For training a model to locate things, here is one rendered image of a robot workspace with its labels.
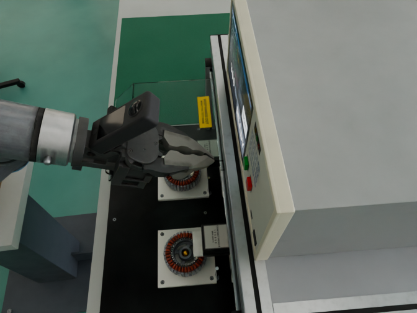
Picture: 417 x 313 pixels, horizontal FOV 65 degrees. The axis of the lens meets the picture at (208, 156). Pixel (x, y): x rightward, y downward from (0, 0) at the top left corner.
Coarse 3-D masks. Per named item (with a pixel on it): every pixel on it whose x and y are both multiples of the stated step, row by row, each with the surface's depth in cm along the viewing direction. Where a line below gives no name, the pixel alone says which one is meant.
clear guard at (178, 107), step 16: (192, 80) 82; (208, 80) 82; (128, 96) 81; (160, 96) 80; (176, 96) 80; (192, 96) 80; (160, 112) 77; (176, 112) 77; (192, 112) 77; (176, 128) 74; (192, 128) 74; (208, 128) 74; (208, 144) 72
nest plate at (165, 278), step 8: (160, 232) 91; (168, 232) 91; (176, 232) 91; (160, 240) 90; (160, 248) 88; (192, 248) 88; (160, 256) 87; (176, 256) 87; (160, 264) 86; (208, 264) 86; (160, 272) 85; (168, 272) 85; (200, 272) 85; (208, 272) 85; (160, 280) 84; (168, 280) 84; (176, 280) 84; (184, 280) 84; (192, 280) 84; (200, 280) 84; (208, 280) 84; (216, 280) 84
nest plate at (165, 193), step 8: (160, 184) 99; (200, 184) 99; (160, 192) 97; (168, 192) 97; (176, 192) 97; (184, 192) 97; (192, 192) 97; (200, 192) 97; (160, 200) 96; (168, 200) 97
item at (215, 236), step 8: (208, 224) 78; (216, 224) 78; (224, 224) 78; (192, 232) 81; (200, 232) 81; (208, 232) 77; (216, 232) 77; (224, 232) 77; (200, 240) 80; (208, 240) 76; (216, 240) 76; (224, 240) 76; (200, 248) 79; (208, 248) 75; (216, 248) 75; (224, 248) 75; (208, 256) 77
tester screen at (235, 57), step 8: (232, 8) 61; (232, 16) 62; (232, 24) 63; (232, 32) 64; (232, 40) 64; (232, 48) 65; (232, 56) 66; (240, 56) 56; (232, 64) 67; (240, 64) 56; (240, 72) 57; (232, 80) 68; (240, 80) 57; (240, 88) 58; (248, 96) 50; (248, 104) 51; (240, 112) 60; (248, 112) 51; (248, 120) 52
